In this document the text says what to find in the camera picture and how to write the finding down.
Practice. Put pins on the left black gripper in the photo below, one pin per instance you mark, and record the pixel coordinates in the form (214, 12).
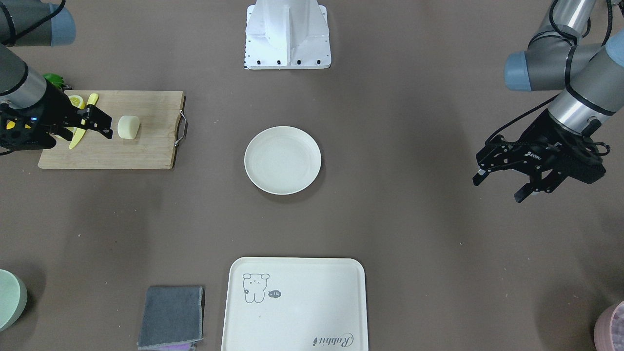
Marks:
(535, 140)

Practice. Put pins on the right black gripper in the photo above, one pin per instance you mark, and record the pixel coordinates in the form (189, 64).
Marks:
(57, 113)

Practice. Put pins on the white round plate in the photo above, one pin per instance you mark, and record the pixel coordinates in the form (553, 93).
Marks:
(282, 160)

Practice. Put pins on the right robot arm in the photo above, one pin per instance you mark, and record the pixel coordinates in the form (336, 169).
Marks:
(30, 23)

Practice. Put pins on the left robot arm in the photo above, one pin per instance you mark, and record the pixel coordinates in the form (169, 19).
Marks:
(590, 81)

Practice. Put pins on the cream rabbit tray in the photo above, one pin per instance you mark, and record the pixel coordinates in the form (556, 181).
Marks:
(296, 304)

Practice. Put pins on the yellow plastic knife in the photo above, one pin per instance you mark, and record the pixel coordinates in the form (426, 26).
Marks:
(93, 98)

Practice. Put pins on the lemon half near lime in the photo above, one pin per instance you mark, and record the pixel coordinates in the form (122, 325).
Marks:
(77, 101)

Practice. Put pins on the wooden cutting board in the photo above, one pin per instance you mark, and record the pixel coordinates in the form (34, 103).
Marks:
(153, 147)

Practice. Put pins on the green lime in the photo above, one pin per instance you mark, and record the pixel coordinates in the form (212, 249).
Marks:
(56, 80)

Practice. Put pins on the pink bowl of ice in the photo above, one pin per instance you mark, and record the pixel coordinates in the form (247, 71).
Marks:
(609, 329)

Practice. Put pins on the green ceramic bowl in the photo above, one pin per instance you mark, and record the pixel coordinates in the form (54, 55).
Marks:
(13, 297)

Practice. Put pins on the grey folded cloth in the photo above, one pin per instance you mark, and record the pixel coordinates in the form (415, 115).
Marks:
(172, 318)

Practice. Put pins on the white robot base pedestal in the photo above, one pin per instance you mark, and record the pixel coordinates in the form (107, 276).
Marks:
(287, 34)

